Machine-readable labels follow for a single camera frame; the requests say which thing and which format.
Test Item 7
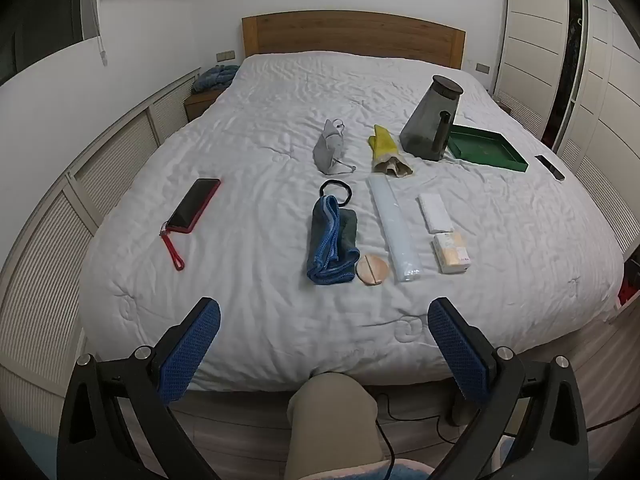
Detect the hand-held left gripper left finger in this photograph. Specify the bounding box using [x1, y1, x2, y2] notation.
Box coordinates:
[56, 296, 222, 480]

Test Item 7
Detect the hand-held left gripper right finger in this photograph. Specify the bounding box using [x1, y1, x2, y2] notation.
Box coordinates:
[427, 296, 590, 480]

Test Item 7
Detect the long clear plastic bag pack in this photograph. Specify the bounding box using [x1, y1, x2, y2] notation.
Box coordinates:
[367, 175, 423, 283]

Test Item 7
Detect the white cloth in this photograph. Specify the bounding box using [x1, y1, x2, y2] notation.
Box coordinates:
[418, 193, 452, 234]

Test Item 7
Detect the blue and grey towel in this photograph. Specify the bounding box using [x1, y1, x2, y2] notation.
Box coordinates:
[306, 195, 361, 285]

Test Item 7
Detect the green tray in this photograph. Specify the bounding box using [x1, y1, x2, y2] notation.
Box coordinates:
[446, 125, 529, 173]

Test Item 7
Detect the black hair tie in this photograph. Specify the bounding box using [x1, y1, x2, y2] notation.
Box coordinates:
[319, 178, 354, 207]

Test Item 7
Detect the yellow towel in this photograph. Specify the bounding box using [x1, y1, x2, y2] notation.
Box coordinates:
[368, 125, 416, 178]

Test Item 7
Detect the grey face mask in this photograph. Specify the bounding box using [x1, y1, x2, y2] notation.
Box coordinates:
[313, 119, 357, 173]

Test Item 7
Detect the red-cased smartphone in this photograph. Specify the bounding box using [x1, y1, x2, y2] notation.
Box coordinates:
[166, 178, 221, 234]

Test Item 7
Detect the person's leg in beige trousers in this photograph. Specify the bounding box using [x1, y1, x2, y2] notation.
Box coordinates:
[287, 374, 386, 480]

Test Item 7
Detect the black smartphone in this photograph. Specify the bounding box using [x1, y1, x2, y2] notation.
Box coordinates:
[534, 154, 566, 182]

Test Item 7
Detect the grey translucent pitcher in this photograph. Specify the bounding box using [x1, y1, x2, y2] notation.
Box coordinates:
[399, 75, 464, 162]

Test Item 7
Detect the white quilted duvet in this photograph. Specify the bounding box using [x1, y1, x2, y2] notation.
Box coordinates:
[77, 51, 626, 393]

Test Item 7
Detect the blue crumpled cloth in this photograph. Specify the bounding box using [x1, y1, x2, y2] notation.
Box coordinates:
[191, 64, 240, 95]

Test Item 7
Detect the white wardrobe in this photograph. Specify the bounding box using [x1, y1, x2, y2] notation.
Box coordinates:
[492, 0, 640, 261]

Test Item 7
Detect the wooden bed headboard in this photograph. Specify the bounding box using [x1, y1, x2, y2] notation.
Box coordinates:
[242, 11, 466, 70]

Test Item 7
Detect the dark window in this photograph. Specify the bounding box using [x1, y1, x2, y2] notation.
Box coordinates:
[0, 0, 101, 86]

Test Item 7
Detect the red phone lanyard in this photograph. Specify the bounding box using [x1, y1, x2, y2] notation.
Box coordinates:
[160, 227, 185, 272]

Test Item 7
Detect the black cable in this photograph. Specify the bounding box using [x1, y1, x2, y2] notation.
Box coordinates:
[372, 392, 466, 480]

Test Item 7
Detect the white louvred wall cabinet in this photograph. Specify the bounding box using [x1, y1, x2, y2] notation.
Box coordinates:
[0, 67, 201, 396]

